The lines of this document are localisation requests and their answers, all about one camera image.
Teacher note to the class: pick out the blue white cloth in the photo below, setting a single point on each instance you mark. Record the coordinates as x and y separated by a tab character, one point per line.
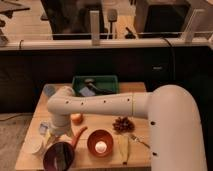
44	126

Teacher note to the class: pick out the white egg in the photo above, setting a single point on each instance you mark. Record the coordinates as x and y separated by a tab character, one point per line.
100	147

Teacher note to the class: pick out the metal fork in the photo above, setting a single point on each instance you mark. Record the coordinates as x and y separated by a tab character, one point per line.
135	138

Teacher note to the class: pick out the bunch of dark grapes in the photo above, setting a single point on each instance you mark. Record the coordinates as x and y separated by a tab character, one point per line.
123	125

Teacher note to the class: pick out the green tray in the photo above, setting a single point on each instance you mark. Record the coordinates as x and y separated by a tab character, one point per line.
100	85

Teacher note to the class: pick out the yellow banana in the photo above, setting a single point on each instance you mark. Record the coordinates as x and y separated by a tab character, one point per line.
123	143

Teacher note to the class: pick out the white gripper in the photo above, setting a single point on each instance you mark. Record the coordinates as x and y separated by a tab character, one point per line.
60	126

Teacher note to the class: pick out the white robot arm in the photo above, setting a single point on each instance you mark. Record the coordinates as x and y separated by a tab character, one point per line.
176	138

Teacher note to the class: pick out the light blue cup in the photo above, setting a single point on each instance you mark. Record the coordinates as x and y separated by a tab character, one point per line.
49	90

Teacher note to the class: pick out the orange carrot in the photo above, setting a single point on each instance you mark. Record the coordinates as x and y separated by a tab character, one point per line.
77	136

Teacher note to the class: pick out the red bowl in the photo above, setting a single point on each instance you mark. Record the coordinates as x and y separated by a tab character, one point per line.
100	135

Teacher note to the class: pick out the white cup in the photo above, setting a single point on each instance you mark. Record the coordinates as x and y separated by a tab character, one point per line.
33	146

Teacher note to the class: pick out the purple bowl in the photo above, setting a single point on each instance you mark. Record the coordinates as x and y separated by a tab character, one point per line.
59	157

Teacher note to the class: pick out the orange fruit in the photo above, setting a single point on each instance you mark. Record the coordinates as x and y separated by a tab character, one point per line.
77	118

